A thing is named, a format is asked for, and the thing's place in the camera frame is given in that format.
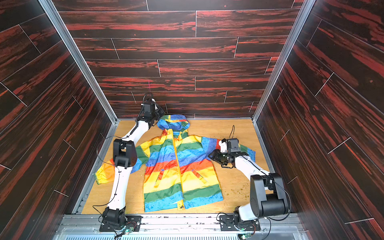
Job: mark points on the aluminium corner post left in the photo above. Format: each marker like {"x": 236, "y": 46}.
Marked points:
{"x": 58, "y": 23}

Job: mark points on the rainbow striped hooded jacket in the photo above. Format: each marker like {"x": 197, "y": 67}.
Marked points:
{"x": 179, "y": 173}

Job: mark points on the aluminium front frame rail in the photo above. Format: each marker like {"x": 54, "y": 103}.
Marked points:
{"x": 181, "y": 227}

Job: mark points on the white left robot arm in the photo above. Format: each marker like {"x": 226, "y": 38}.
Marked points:
{"x": 125, "y": 157}

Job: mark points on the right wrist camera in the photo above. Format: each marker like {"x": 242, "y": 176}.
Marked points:
{"x": 229, "y": 146}

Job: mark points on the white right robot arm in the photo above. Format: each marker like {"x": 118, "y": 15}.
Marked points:
{"x": 268, "y": 196}

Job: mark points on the aluminium corner post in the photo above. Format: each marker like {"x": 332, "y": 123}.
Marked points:
{"x": 58, "y": 23}
{"x": 292, "y": 38}

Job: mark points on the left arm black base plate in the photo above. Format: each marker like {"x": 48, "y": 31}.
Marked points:
{"x": 126, "y": 224}

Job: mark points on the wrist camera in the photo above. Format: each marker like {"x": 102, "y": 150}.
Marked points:
{"x": 229, "y": 146}
{"x": 147, "y": 107}

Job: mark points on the aluminium corner post right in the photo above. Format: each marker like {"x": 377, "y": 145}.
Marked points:
{"x": 292, "y": 38}

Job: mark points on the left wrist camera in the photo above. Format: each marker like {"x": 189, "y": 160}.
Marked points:
{"x": 147, "y": 107}

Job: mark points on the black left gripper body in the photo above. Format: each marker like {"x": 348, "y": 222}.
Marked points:
{"x": 156, "y": 114}

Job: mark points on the aluminium left floor rail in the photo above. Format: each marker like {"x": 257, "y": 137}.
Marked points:
{"x": 98, "y": 161}

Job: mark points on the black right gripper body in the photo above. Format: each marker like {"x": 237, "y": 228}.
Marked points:
{"x": 220, "y": 156}

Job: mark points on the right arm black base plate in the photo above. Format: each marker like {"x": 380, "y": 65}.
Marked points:
{"x": 229, "y": 222}

